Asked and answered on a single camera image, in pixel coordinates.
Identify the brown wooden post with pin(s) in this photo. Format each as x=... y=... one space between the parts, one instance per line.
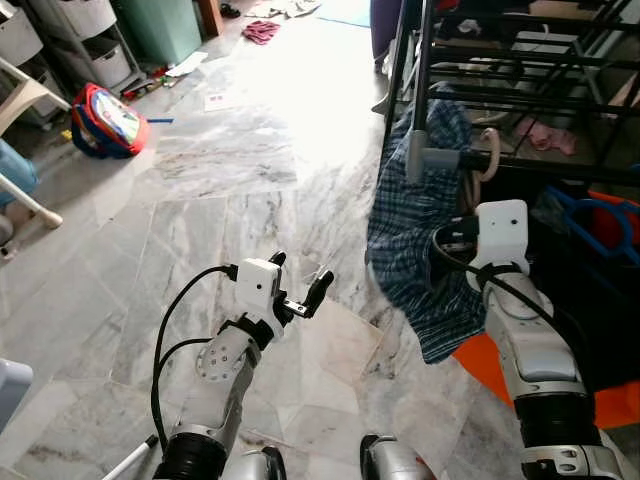
x=208 y=18

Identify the light pink garment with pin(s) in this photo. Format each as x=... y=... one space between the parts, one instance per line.
x=545 y=138

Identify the red and blue backpack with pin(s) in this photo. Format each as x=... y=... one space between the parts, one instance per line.
x=110 y=120

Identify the person legs in purple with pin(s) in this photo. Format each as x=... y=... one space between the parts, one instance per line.
x=385 y=30

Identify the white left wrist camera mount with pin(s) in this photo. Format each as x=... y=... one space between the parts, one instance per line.
x=258 y=285

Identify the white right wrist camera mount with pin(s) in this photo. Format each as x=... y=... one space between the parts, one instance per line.
x=503 y=230

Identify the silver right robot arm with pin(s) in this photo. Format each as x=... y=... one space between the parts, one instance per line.
x=535 y=350

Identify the silver robot left leg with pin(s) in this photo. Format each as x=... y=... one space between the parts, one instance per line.
x=255 y=465

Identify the black garment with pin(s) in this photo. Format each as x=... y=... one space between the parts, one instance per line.
x=580 y=320

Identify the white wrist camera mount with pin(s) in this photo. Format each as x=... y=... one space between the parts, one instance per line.
x=503 y=230
x=258 y=285

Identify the blue plastic tub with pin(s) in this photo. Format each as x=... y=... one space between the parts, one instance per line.
x=15 y=168

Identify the black metal clothes rack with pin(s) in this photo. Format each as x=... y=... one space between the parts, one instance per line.
x=560 y=168

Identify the beige plastic chair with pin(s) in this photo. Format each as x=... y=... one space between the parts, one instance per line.
x=25 y=100

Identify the orange t-shirt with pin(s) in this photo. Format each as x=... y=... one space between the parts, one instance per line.
x=615 y=405

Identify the black sandal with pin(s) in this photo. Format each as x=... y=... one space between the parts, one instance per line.
x=231 y=10

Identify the light blue floor mat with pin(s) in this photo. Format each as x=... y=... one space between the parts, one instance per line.
x=345 y=13

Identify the grey plastic drawer unit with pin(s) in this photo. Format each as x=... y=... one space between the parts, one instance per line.
x=85 y=45

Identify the white plastic drawer unit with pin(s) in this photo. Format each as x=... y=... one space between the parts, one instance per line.
x=20 y=32

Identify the pale floor rag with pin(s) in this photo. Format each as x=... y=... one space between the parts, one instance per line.
x=282 y=9

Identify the white paper sheet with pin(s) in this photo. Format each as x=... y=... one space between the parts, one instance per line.
x=186 y=65

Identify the pink paper slip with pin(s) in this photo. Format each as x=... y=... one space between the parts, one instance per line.
x=217 y=101

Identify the blue plaid shirt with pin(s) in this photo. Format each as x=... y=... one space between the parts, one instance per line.
x=410 y=250

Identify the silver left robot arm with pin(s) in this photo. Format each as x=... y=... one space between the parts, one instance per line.
x=225 y=370

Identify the blue pen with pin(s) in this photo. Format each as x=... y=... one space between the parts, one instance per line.
x=160 y=121

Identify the blue clothes hanger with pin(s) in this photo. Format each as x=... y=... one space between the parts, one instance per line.
x=575 y=205

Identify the silver robot leg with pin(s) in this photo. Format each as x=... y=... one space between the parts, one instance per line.
x=255 y=465
x=400 y=460

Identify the green cabinet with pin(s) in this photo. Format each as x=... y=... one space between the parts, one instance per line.
x=158 y=30

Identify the silver robot right leg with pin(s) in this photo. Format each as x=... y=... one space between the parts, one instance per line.
x=400 y=460

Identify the magenta cloth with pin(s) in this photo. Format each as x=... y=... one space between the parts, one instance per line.
x=262 y=32

